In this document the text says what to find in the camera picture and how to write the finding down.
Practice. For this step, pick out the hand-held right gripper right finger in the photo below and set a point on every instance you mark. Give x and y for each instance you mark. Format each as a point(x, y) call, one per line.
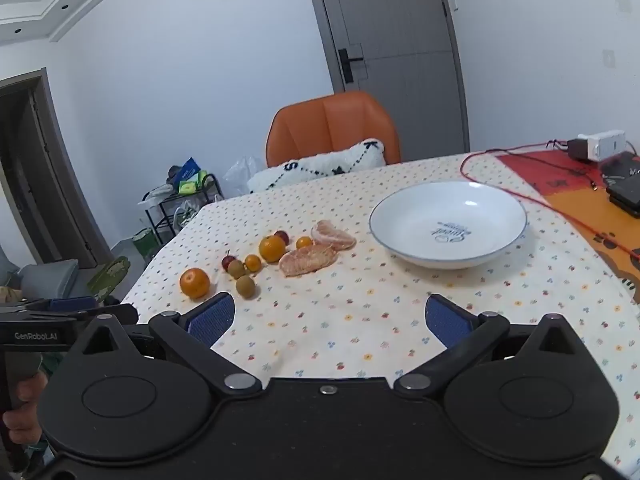
point(446, 320)

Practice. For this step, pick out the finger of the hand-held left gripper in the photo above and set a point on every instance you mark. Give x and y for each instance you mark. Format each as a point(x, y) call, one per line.
point(72, 304)

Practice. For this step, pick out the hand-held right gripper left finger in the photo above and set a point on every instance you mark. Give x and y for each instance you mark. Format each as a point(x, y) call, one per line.
point(212, 319)

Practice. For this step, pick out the orange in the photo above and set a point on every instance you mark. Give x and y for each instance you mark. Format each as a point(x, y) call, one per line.
point(194, 283)
point(272, 248)

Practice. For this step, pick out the brown-green longan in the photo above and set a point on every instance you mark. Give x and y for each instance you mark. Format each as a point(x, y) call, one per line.
point(236, 269)
point(245, 286)

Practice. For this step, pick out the small red plum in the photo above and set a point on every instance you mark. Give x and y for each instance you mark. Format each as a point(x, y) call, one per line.
point(228, 261)
point(282, 236)

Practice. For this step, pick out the small kumquat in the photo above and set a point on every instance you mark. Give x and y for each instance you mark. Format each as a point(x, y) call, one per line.
point(303, 242)
point(252, 262)

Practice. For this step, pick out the white plate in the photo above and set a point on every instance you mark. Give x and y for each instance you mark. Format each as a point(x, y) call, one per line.
point(447, 220)

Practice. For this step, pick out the peeled pomelo piece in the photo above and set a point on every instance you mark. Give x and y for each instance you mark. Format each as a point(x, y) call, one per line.
point(332, 237)
point(307, 260)

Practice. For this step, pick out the person's left hand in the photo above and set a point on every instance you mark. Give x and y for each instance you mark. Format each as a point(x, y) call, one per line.
point(27, 422)

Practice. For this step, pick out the grey sofa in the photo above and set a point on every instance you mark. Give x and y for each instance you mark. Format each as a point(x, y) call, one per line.
point(47, 280)

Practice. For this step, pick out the green camouflage slipper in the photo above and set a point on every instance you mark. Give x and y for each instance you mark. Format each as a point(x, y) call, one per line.
point(107, 274)

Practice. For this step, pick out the green bag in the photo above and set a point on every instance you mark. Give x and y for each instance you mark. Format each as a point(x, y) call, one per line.
point(145, 241)

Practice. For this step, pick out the green packet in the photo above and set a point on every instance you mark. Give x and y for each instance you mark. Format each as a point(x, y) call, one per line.
point(187, 188)

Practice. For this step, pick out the clear plastic bag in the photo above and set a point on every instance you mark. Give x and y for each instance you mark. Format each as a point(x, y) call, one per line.
point(245, 175)

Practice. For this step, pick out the blue packet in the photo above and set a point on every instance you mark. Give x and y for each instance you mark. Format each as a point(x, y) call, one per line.
point(189, 169)

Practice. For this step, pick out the red and orange mat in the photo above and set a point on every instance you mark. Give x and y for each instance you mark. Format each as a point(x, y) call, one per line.
point(575, 195)

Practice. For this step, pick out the white patterned cushion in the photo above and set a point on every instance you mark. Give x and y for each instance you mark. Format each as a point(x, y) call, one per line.
point(310, 167)

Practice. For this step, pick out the dark grey power adapter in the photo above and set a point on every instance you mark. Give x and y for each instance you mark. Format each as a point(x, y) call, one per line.
point(577, 149)

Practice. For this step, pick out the black box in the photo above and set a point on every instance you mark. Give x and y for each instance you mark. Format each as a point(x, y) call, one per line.
point(627, 195)

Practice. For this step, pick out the orange chair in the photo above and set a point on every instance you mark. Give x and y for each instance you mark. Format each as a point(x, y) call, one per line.
point(330, 125)

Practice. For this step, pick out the white power adapter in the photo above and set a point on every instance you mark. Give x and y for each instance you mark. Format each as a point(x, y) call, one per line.
point(605, 144)

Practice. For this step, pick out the grey door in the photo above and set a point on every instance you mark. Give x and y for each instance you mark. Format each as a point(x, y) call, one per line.
point(390, 35)

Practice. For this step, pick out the dark doorway frame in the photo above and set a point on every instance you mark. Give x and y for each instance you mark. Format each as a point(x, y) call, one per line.
point(45, 170)

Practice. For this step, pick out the wall socket cover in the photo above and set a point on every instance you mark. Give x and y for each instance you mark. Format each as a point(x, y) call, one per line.
point(608, 57)
point(623, 2)

